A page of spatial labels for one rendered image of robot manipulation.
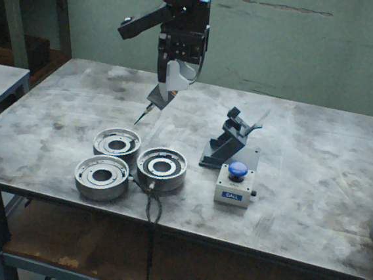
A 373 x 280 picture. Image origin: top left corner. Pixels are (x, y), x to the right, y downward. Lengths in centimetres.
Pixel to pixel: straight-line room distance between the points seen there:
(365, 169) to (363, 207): 14
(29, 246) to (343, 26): 185
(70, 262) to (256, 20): 171
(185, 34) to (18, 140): 47
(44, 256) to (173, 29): 62
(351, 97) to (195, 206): 182
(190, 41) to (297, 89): 179
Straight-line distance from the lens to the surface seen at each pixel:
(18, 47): 238
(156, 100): 88
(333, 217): 92
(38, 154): 100
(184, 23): 80
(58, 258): 110
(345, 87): 253
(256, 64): 249
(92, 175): 88
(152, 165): 90
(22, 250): 114
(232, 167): 84
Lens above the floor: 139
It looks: 35 degrees down
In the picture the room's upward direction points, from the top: 6 degrees clockwise
